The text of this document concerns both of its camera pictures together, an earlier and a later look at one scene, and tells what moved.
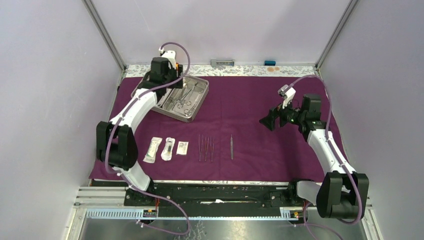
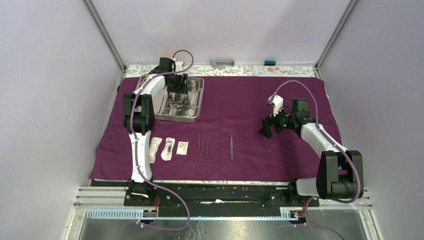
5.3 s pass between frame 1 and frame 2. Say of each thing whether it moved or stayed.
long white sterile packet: stayed
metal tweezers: stayed
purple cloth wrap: moved
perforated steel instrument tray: stayed
